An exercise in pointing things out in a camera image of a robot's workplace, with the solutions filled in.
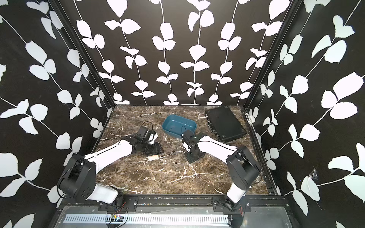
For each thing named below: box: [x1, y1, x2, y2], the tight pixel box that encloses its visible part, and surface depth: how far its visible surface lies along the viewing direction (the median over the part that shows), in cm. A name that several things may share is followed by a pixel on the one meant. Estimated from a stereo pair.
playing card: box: [148, 154, 159, 161], surface depth 91 cm
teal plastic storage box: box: [161, 114, 198, 139], surface depth 109 cm
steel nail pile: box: [170, 160, 189, 172], surface depth 90 cm
